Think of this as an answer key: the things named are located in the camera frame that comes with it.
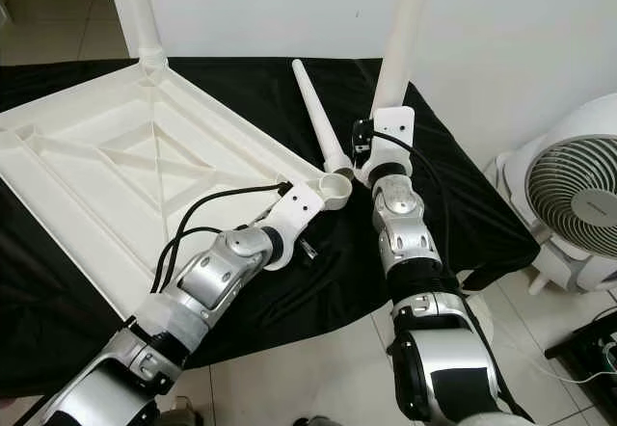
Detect black plastic floor crate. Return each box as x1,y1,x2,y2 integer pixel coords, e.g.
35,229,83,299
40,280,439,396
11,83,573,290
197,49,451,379
545,306,617,393

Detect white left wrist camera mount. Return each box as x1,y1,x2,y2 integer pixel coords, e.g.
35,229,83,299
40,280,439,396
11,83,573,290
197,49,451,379
255,180,324,271

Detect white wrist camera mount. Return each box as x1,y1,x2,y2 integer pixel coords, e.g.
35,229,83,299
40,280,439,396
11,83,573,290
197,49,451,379
355,105,416,186
255,180,324,271

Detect black table cloth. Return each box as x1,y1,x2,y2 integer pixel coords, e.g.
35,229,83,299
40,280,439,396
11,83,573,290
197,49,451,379
0,57,541,398

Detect white floor cable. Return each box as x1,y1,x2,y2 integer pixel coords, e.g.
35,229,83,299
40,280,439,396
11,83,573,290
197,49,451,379
511,344,617,384

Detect grey robot left foot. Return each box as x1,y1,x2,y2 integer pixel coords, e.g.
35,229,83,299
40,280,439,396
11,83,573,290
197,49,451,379
159,409,194,426

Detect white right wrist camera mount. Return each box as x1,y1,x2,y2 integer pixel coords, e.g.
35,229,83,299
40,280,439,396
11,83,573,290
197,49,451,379
355,105,416,186

